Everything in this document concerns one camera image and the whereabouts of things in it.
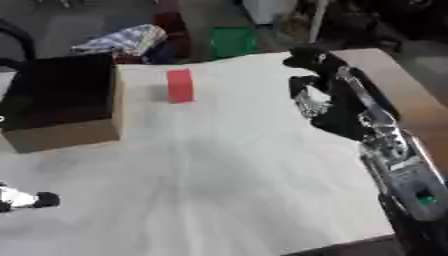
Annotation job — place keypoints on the dark red bag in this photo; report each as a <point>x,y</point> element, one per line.
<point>175,33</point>

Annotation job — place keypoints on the black chair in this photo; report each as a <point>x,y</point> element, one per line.
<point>17,46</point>

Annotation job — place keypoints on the checked folded cloth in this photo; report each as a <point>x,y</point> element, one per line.
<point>122,41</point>

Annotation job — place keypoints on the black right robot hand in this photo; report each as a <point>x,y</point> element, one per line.
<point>338,106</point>

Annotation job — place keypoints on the green bin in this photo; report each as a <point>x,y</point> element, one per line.
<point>233,41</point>

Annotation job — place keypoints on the tan cardboard box black inside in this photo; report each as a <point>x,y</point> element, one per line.
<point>64,100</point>

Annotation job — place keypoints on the red rectangular block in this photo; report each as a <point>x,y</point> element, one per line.
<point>180,86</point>

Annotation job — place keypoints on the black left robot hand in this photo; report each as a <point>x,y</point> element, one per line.
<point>29,200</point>

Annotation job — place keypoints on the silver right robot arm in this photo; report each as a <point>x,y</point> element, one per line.
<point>408,176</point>

